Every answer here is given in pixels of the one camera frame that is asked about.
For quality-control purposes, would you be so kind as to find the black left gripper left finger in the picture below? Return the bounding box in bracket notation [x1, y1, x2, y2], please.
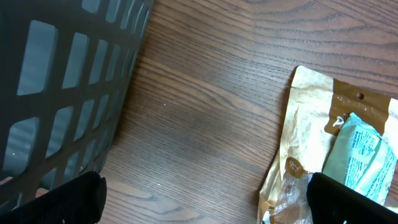
[1, 171, 106, 224]

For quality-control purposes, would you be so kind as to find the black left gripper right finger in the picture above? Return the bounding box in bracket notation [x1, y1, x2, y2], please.
[307, 172, 397, 224]

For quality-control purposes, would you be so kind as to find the teal white snack packet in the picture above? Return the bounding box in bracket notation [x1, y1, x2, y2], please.
[322, 113, 397, 205]

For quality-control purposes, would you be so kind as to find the beige brown paper pouch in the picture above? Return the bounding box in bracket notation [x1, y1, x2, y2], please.
[257, 66, 397, 223]

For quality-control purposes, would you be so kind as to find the grey plastic mesh basket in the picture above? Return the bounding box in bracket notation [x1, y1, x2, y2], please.
[1, 0, 154, 213]

